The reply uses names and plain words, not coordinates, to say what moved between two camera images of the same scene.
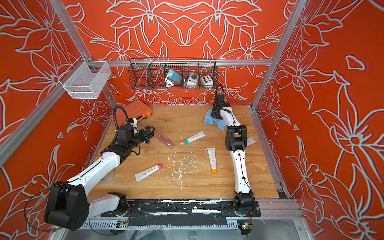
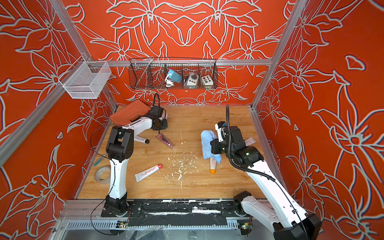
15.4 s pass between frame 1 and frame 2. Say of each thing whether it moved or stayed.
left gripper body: moved
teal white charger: stayed
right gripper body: moved
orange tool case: stayed
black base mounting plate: stayed
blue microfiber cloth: moved
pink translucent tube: stayed
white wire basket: stayed
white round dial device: stayed
